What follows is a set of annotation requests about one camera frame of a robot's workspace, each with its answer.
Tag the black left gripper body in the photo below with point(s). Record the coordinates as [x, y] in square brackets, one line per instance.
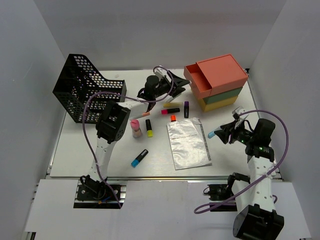
[165, 87]

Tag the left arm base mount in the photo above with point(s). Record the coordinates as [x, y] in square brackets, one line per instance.
[93, 194]

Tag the pink glue bottle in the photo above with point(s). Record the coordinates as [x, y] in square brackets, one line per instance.
[136, 129]

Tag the white safety instruction booklet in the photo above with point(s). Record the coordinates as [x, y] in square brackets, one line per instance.
[188, 144]

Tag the green drawer box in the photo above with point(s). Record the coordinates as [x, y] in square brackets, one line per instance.
[222, 96]

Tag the orange black highlighter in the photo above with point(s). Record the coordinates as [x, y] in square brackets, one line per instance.
[173, 118]

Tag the blue black highlighter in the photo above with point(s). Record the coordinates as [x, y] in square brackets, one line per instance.
[139, 158]

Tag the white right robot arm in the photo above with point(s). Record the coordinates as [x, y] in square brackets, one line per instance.
[257, 218]

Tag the yellow black highlighter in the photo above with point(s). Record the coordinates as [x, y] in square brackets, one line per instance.
[149, 128]

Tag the black mesh file holder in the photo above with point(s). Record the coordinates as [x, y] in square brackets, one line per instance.
[78, 81]

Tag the pink black highlighter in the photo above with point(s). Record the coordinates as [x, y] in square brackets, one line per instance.
[170, 111]

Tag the pastel orange highlighter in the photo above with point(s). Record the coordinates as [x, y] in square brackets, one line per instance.
[145, 114]

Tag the purple black highlighter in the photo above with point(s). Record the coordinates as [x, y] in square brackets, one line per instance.
[186, 109]

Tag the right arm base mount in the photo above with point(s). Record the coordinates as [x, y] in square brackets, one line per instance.
[220, 192]

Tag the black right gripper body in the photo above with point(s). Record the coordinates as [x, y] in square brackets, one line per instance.
[241, 134]

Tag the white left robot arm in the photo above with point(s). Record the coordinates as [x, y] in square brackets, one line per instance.
[113, 120]

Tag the pastel green highlighter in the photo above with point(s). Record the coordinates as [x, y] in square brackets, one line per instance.
[171, 98]

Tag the yellow bottom drawer box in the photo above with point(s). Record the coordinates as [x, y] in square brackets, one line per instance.
[216, 105]

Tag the pastel yellow highlighter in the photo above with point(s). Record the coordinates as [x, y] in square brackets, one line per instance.
[172, 104]

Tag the coral top drawer box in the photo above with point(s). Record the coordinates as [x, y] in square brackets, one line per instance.
[215, 76]

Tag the pastel blue highlighter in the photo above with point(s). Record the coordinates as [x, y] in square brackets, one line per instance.
[211, 134]

